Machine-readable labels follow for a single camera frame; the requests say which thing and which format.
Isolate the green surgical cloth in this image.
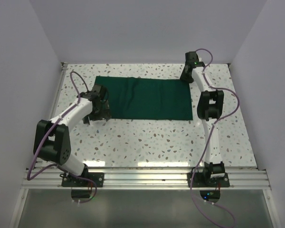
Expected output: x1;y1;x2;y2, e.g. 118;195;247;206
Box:
95;76;193;121

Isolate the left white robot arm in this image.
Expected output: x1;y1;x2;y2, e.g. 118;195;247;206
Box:
33;84;111;187

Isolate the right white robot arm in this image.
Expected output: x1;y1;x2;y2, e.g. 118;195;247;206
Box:
180;51;225;188

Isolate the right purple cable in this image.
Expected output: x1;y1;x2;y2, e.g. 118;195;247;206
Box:
189;48;242;228

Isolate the purple cable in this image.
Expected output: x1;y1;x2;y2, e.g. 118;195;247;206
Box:
189;48;242;228
26;70;97;204

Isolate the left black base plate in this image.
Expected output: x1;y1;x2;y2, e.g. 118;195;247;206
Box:
59;172;105;188

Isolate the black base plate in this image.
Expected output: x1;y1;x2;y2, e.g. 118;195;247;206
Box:
187;166;230;188
59;172;105;188

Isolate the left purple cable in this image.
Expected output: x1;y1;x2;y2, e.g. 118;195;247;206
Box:
26;70;97;204

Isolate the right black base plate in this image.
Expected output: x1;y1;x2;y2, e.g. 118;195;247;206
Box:
187;166;230;188

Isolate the aluminium frame rail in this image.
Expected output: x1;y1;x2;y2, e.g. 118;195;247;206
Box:
10;62;280;228

